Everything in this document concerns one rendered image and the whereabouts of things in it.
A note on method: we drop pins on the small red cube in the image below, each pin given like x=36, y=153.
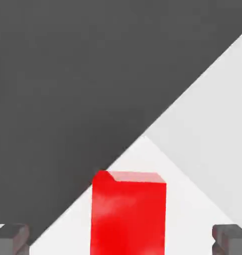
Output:
x=128, y=215

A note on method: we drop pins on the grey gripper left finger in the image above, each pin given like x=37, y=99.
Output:
x=7, y=242

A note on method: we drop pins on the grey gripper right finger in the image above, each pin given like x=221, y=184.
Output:
x=232, y=242

